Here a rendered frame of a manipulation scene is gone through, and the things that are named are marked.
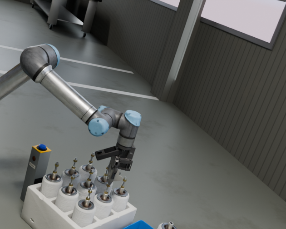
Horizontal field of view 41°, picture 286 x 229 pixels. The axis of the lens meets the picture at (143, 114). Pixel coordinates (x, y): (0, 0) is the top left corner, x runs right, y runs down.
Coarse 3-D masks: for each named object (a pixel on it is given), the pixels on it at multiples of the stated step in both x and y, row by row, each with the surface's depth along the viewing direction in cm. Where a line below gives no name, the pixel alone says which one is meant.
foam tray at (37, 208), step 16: (32, 192) 181; (32, 208) 182; (48, 208) 175; (128, 208) 191; (32, 224) 183; (48, 224) 176; (64, 224) 169; (96, 224) 171; (112, 224) 180; (128, 224) 194
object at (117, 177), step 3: (111, 171) 173; (117, 171) 173; (111, 174) 173; (117, 174) 174; (114, 177) 174; (117, 177) 174; (120, 177) 175; (108, 180) 175; (111, 180) 174; (114, 180) 175; (117, 180) 175; (120, 180) 176; (108, 183) 176; (111, 183) 175
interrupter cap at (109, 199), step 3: (99, 195) 180; (102, 195) 181; (108, 195) 183; (99, 198) 178; (108, 198) 181; (111, 198) 181; (102, 201) 176; (105, 201) 177; (108, 201) 178; (111, 201) 179
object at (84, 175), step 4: (80, 168) 200; (80, 172) 199; (84, 172) 198; (88, 172) 198; (96, 172) 201; (84, 176) 198; (88, 176) 198; (92, 176) 199; (80, 180) 199; (92, 180) 200
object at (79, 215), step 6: (78, 210) 167; (84, 210) 167; (90, 210) 168; (72, 216) 171; (78, 216) 167; (84, 216) 167; (90, 216) 168; (78, 222) 168; (84, 222) 168; (90, 222) 171
